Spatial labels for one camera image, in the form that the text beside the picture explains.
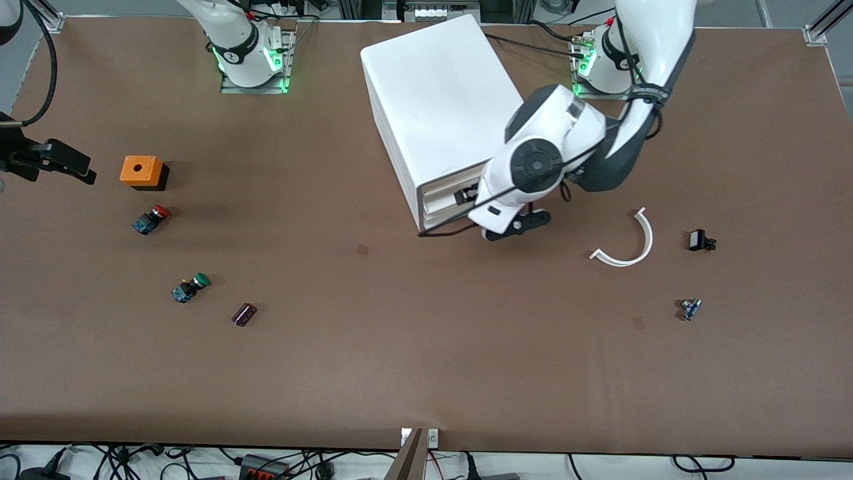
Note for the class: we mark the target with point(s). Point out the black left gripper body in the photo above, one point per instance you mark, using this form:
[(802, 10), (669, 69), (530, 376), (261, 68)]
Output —
[(468, 196)]

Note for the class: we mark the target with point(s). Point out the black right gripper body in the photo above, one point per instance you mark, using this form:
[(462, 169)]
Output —
[(18, 160)]

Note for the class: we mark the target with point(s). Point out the white drawer with wide lip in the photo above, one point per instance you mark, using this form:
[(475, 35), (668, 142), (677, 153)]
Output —
[(446, 188)]

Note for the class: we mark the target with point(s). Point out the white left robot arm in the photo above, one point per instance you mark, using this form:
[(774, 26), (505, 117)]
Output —
[(533, 160)]

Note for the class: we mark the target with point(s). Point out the white plastic drawer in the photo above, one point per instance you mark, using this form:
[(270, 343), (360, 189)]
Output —
[(443, 212)]

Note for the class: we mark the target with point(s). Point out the white drawer cabinet shell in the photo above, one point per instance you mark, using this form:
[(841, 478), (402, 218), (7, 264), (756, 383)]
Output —
[(440, 100)]

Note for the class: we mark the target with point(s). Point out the white curved plastic strip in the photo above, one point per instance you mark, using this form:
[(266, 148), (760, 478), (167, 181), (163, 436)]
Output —
[(648, 240)]

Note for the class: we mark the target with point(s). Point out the white connector block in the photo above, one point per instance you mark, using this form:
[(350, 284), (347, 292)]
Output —
[(436, 12)]

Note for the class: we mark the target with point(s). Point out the dark purple cylindrical capacitor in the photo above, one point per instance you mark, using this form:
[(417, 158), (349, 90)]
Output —
[(244, 314)]

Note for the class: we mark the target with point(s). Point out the small blue electronic component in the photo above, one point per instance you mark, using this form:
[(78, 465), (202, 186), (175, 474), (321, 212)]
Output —
[(690, 309)]

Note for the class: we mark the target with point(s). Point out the black power adapter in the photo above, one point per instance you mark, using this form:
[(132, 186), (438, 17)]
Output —
[(43, 474)]

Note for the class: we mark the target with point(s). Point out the black power strip orange sockets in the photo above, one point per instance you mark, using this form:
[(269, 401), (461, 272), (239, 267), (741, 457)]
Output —
[(263, 466)]

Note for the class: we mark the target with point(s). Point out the orange button enclosure box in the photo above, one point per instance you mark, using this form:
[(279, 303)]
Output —
[(140, 170)]

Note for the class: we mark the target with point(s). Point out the red push button switch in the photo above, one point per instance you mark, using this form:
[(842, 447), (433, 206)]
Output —
[(148, 221)]

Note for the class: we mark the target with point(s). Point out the aluminium corner post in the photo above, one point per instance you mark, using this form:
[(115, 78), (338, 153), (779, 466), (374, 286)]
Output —
[(50, 20), (816, 30)]

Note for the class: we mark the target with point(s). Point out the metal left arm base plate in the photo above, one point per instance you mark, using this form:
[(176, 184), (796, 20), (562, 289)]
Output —
[(590, 93)]

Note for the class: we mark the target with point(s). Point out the green push button switch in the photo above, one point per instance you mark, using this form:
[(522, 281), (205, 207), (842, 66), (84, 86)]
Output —
[(186, 289)]

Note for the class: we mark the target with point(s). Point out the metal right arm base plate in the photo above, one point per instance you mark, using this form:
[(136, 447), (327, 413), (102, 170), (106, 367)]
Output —
[(256, 88)]

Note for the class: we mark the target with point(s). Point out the small black rocker switch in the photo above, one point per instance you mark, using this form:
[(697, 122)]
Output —
[(697, 240)]

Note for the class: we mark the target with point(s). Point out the brown post with white brackets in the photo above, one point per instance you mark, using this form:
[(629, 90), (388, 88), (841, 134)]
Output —
[(408, 460)]

